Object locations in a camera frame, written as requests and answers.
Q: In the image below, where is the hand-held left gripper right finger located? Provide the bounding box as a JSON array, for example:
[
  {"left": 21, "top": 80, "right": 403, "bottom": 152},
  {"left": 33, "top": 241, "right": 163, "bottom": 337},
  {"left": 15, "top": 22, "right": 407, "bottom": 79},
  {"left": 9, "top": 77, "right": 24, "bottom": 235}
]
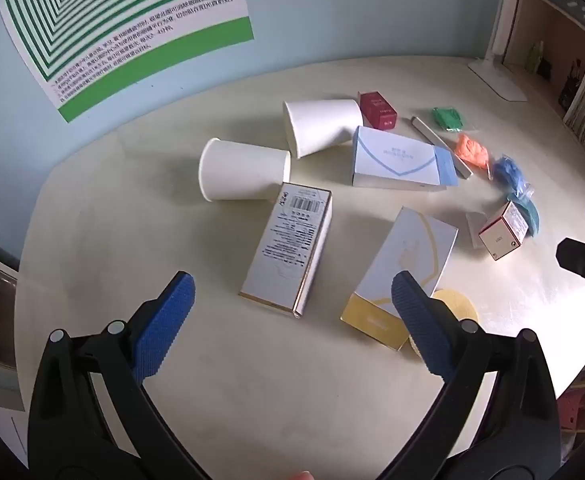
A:
[{"left": 376, "top": 270, "right": 561, "bottom": 480}]

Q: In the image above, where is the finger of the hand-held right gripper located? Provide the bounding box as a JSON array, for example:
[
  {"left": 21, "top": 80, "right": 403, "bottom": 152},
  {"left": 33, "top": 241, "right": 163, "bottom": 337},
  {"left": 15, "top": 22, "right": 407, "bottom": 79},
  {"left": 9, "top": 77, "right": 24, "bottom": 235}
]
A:
[{"left": 556, "top": 237, "right": 585, "bottom": 303}]

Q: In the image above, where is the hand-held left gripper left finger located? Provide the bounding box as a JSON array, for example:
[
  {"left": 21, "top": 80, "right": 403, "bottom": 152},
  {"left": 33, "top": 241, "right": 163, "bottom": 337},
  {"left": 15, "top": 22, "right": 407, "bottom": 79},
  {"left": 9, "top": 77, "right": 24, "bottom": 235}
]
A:
[{"left": 26, "top": 271, "right": 208, "bottom": 480}]

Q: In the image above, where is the round yellow disc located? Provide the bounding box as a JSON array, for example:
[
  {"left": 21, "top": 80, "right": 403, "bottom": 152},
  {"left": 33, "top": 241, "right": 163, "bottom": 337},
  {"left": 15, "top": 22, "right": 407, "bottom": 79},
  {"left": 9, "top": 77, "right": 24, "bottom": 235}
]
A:
[{"left": 407, "top": 287, "right": 480, "bottom": 358}]

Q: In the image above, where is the teal plastic bag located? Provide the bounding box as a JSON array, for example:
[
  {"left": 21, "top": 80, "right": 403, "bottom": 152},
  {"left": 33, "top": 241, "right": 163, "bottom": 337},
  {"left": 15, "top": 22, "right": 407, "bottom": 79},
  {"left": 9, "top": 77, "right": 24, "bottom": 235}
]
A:
[{"left": 515, "top": 190, "right": 542, "bottom": 238}]

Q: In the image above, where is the white and yellow box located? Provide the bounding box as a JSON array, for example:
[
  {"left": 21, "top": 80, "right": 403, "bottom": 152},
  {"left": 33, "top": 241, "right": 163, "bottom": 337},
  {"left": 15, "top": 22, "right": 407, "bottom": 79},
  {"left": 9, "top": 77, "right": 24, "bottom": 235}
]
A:
[{"left": 341, "top": 205, "right": 459, "bottom": 352}]

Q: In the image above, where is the small red and white box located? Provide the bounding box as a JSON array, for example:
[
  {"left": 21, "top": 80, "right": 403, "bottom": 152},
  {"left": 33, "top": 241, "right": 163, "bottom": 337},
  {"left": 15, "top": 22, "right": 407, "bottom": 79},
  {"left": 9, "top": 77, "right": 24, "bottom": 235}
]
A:
[{"left": 466, "top": 200, "right": 529, "bottom": 262}]

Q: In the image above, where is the blue plastic bag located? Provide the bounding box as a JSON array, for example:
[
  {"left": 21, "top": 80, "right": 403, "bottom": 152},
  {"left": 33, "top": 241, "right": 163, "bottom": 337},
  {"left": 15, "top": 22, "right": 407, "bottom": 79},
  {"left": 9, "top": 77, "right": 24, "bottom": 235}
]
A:
[{"left": 487, "top": 155, "right": 535, "bottom": 196}]

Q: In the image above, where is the orange plastic bag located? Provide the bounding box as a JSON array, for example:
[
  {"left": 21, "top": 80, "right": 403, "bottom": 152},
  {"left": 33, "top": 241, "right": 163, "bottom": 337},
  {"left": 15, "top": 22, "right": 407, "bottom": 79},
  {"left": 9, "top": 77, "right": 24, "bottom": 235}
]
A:
[{"left": 455, "top": 132, "right": 493, "bottom": 173}]

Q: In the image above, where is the white box with barcode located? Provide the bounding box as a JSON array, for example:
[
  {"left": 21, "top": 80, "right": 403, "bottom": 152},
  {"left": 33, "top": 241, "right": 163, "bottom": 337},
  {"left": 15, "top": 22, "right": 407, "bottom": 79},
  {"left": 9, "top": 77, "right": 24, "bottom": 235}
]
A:
[{"left": 238, "top": 182, "right": 334, "bottom": 320}]

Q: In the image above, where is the white and blue envelope box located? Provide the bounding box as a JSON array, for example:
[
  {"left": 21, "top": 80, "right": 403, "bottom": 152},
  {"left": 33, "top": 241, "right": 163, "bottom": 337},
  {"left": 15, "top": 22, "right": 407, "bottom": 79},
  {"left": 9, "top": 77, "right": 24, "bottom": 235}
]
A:
[{"left": 351, "top": 125, "right": 459, "bottom": 192}]

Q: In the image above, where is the white paper cup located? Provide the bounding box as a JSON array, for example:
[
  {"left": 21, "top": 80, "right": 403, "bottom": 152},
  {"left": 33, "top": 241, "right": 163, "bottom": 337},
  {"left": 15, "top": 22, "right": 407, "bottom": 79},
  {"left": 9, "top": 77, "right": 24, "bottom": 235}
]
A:
[
  {"left": 198, "top": 137, "right": 292, "bottom": 203},
  {"left": 282, "top": 98, "right": 364, "bottom": 160}
]

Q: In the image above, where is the green plastic bag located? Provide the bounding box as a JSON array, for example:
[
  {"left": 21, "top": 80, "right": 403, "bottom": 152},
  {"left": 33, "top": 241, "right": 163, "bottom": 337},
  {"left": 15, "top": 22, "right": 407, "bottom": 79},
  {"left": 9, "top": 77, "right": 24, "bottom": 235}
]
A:
[{"left": 432, "top": 106, "right": 468, "bottom": 133}]

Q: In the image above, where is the slim white box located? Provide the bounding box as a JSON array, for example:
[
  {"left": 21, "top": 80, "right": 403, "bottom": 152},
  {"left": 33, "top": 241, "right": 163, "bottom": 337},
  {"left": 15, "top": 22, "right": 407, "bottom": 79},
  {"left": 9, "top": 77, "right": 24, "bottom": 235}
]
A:
[{"left": 411, "top": 116, "right": 474, "bottom": 180}]

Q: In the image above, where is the small dark red box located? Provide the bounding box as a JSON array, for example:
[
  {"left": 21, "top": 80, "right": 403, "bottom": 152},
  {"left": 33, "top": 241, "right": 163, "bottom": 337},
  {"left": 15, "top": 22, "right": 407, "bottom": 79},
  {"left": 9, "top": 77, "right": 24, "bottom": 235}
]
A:
[{"left": 358, "top": 90, "right": 398, "bottom": 130}]

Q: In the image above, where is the green bottle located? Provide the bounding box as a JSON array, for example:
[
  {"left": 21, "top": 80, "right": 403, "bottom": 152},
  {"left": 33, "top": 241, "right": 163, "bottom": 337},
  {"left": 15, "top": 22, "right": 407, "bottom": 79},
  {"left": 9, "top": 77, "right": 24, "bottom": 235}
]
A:
[{"left": 526, "top": 42, "right": 545, "bottom": 73}]

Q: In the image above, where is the white desk lamp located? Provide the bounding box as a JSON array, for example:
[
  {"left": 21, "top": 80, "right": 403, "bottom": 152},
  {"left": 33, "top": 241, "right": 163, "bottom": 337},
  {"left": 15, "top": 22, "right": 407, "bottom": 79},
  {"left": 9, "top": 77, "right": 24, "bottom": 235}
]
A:
[{"left": 467, "top": 0, "right": 529, "bottom": 102}]

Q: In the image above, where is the wooden bookshelf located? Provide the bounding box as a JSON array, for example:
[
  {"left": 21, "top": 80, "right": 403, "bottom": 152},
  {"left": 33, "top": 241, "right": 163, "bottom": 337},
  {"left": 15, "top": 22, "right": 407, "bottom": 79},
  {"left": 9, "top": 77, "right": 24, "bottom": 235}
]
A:
[{"left": 502, "top": 0, "right": 585, "bottom": 186}]

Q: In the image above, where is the green striped wall poster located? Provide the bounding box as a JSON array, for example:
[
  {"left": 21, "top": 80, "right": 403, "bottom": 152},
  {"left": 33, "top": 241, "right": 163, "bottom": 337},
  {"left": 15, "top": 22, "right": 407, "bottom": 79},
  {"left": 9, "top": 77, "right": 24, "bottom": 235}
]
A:
[{"left": 0, "top": 0, "right": 253, "bottom": 123}]

